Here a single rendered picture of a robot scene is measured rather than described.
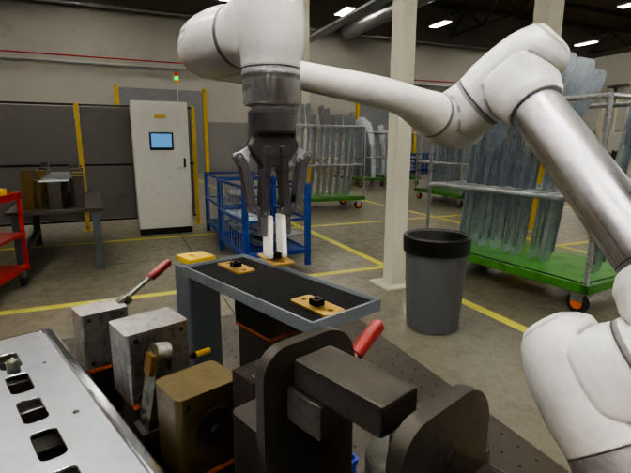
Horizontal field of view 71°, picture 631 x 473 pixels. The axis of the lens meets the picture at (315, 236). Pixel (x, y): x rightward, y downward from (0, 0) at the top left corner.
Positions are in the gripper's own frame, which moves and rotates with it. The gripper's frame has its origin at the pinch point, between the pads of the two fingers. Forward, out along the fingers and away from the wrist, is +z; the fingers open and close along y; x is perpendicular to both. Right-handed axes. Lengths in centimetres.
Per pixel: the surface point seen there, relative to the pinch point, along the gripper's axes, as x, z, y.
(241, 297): 4.3, 8.2, 7.3
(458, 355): -139, 125, -182
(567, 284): -159, 101, -317
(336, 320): 18.8, 8.3, -1.5
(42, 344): -29, 24, 38
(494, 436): 1, 54, -55
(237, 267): -10.5, 7.6, 3.7
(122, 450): 11.4, 23.9, 25.9
